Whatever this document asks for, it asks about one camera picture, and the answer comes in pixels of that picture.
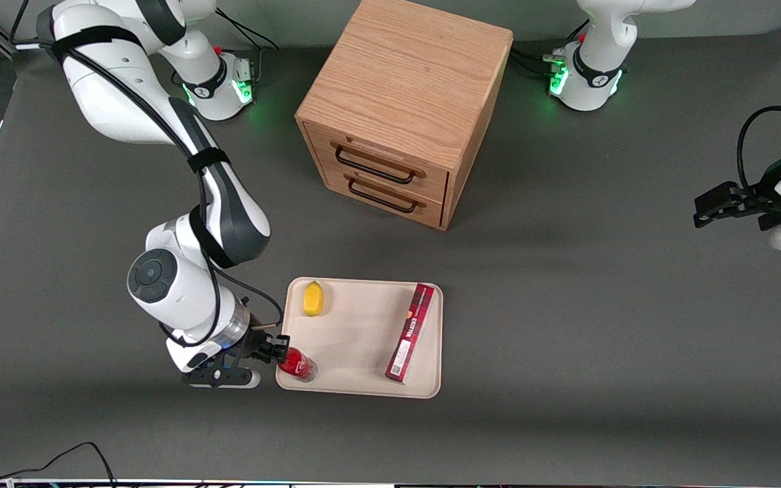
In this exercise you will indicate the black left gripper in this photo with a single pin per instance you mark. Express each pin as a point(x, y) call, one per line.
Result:
point(767, 192)

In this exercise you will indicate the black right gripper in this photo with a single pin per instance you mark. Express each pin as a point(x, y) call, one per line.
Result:
point(257, 343)

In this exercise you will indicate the small red coke bottle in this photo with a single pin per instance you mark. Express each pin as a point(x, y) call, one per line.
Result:
point(299, 366)

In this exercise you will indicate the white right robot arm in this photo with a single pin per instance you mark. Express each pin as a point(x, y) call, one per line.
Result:
point(180, 298)

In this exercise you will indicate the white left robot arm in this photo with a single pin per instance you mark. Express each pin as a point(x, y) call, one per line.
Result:
point(594, 74)

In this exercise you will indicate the cream plastic tray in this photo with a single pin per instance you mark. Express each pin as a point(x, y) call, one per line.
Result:
point(356, 339)

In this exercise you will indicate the yellow lemon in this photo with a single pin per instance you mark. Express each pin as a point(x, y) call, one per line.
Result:
point(313, 299)

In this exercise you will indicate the red tartan shortbread box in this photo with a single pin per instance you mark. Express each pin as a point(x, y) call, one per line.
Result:
point(412, 332)

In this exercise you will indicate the oak drawer front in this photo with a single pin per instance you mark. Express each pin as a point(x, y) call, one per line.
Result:
point(384, 203)
point(377, 152)

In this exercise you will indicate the oak drawer cabinet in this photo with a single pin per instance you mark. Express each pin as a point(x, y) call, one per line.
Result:
point(411, 74)

